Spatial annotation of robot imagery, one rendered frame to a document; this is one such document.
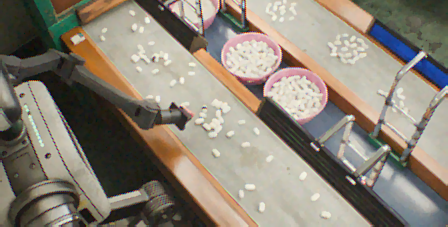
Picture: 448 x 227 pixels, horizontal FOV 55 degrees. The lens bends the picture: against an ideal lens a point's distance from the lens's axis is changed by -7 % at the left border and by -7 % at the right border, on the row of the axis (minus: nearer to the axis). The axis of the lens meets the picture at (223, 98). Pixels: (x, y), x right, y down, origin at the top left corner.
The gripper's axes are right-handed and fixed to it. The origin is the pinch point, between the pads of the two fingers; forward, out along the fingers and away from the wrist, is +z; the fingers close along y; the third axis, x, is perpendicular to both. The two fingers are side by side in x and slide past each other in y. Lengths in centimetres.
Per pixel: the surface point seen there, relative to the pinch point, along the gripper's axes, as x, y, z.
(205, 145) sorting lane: 7.4, -10.1, 3.1
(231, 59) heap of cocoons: -16.4, 17.0, 30.0
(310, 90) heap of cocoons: -25, -19, 41
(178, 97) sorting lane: 3.5, 15.9, 7.4
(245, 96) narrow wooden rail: -11.6, -4.0, 21.2
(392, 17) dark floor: -60, 22, 193
